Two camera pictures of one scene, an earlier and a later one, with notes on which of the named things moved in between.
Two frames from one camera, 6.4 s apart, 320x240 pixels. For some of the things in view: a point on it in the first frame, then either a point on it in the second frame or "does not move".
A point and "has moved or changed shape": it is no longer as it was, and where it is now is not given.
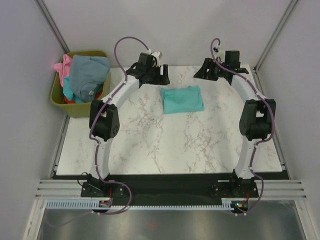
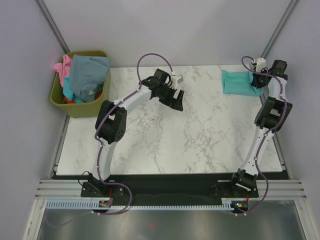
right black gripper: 208,64 → 255,82
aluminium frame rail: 268,189 does not move
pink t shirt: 64,69 does not move
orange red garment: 66,101 does not move
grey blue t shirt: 87,75 does not move
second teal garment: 68,92 does not move
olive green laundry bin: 81,109 does not move
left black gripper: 160,80 → 176,104
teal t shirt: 182,99 has moved or changed shape
